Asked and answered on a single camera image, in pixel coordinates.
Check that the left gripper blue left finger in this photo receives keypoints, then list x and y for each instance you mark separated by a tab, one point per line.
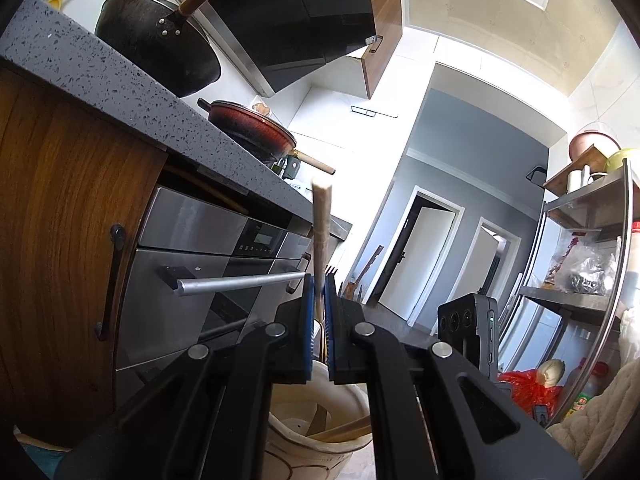
306	327

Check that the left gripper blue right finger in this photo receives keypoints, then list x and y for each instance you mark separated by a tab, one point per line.
331	301

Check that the wooden chopstick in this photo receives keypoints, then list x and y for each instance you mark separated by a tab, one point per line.
351	431
321	204

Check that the wooden chair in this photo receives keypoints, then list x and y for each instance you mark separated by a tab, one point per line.
352	286

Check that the white ceramic double utensil holder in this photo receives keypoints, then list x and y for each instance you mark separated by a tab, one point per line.
306	435

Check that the metal storage rack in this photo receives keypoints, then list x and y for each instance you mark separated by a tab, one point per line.
574	279

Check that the stainless steel oven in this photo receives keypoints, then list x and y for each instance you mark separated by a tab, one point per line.
201	274

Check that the red brown enamel pan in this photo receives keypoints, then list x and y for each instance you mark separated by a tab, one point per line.
264	138

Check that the wooden cabinet door left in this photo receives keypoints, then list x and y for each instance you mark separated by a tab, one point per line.
74	189

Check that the black range hood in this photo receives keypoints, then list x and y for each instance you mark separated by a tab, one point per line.
274	43

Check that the grey speckled countertop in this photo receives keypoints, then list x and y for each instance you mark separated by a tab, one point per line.
52	47

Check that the black wok with wooden handle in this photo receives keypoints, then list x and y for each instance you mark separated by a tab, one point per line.
160	39

